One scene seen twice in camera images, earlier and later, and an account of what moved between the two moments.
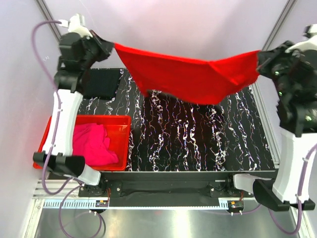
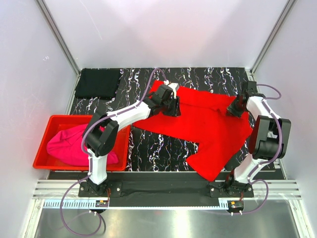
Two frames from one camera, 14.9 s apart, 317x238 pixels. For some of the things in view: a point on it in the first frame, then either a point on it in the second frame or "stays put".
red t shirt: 188,80 to 205,120
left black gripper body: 94,51 to 170,108
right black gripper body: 279,64 to 236,109
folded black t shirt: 101,84 stays put
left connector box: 101,203 stays put
